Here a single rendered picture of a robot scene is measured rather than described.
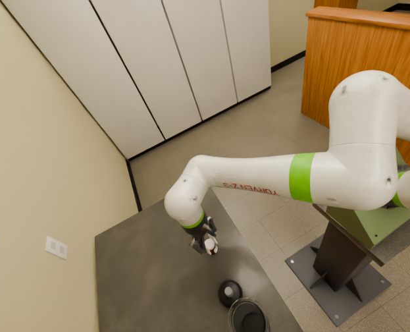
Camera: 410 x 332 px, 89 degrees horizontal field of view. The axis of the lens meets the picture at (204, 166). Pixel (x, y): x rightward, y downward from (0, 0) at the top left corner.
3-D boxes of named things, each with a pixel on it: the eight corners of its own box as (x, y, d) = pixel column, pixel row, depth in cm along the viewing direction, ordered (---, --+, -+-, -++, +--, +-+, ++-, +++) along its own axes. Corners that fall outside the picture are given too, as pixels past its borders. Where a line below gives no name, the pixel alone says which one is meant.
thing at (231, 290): (226, 314, 76) (222, 311, 72) (215, 288, 83) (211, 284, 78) (247, 301, 77) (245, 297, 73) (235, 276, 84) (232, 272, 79)
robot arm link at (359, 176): (397, 152, 44) (401, 141, 35) (395, 213, 43) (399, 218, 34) (305, 153, 56) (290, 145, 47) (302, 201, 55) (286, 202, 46)
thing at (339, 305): (330, 228, 174) (360, 155, 109) (391, 284, 141) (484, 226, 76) (284, 261, 167) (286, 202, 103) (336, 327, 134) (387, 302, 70)
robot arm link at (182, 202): (151, 202, 60) (181, 214, 55) (174, 170, 67) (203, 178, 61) (169, 224, 70) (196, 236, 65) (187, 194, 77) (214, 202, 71)
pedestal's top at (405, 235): (362, 172, 103) (365, 166, 100) (442, 221, 81) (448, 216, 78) (312, 205, 98) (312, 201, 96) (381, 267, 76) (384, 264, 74)
